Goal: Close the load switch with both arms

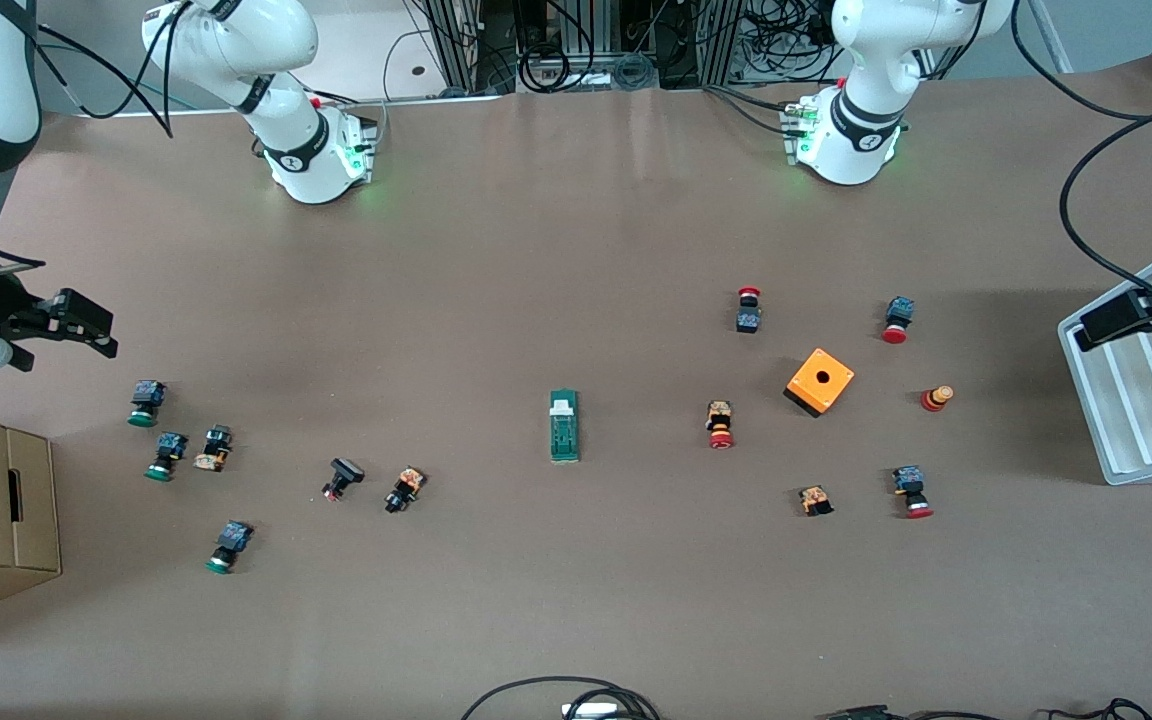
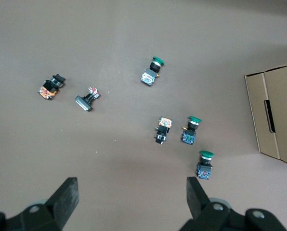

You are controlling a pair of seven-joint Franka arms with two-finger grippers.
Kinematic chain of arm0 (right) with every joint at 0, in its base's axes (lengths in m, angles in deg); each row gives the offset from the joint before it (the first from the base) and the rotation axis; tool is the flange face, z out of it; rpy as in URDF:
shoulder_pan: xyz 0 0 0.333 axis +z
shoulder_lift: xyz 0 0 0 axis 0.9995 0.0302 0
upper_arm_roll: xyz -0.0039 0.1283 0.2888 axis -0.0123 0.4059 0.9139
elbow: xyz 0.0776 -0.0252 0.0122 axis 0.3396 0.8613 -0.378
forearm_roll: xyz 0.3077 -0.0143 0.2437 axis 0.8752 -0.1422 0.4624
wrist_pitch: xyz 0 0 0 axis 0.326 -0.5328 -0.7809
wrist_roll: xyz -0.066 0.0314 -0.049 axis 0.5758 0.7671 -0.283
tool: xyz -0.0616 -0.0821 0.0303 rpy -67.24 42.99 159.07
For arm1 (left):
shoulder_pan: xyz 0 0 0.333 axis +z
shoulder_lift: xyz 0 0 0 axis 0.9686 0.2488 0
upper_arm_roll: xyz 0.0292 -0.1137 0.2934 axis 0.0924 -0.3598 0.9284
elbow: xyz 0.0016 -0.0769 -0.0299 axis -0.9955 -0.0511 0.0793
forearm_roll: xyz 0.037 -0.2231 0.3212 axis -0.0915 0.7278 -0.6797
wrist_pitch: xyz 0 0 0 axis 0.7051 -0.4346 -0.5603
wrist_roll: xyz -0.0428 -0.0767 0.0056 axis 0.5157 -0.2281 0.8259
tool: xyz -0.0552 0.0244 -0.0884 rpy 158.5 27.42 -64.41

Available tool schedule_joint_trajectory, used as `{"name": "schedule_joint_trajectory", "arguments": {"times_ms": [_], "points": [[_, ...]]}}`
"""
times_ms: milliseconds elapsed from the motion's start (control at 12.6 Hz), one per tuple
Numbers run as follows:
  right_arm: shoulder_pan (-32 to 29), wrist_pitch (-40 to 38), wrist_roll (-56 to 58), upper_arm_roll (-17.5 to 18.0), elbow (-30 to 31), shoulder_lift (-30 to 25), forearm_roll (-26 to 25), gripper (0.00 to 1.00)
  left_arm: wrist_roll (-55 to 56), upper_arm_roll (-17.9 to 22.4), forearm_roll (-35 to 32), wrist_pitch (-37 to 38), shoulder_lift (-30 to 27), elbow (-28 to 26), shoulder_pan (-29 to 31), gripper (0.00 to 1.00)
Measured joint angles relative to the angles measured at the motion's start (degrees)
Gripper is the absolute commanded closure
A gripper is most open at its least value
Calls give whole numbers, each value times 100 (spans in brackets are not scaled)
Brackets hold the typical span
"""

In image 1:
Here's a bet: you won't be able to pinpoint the black cable bundle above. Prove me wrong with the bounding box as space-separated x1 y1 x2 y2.
741 0 842 86

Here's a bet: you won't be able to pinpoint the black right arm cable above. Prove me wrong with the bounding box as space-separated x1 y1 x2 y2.
34 0 189 139

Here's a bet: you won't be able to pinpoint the black looped floor cable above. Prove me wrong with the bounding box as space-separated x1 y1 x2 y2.
459 676 662 720

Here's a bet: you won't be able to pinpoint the thin black cable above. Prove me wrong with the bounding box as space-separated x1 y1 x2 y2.
816 698 1152 720

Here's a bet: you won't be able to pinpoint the red mushroom button blue block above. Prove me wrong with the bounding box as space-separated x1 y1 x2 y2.
891 465 935 520
881 296 916 345

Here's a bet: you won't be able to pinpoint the green load switch white handle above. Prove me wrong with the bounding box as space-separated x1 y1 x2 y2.
548 388 582 464

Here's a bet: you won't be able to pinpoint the white board with hole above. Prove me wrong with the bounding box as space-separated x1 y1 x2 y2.
66 0 507 119

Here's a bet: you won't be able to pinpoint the black selector switch orange block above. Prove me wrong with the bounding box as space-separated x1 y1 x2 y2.
192 424 234 473
384 466 428 515

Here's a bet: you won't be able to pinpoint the black square button red terminals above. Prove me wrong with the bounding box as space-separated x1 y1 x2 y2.
321 457 366 503

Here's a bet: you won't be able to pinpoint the green push button blue block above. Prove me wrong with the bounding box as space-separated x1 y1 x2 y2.
204 520 255 576
127 379 168 429
144 431 189 483

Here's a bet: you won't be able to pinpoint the orange button enclosure box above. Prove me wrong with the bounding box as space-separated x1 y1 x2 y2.
783 347 856 419

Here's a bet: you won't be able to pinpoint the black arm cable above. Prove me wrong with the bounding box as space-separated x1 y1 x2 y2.
34 0 189 139
1011 0 1152 303

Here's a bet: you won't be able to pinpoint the white ribbed plastic tray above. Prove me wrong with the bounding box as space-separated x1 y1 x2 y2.
1057 237 1152 487

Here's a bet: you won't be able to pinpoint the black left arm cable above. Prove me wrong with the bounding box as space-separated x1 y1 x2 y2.
1011 0 1152 303

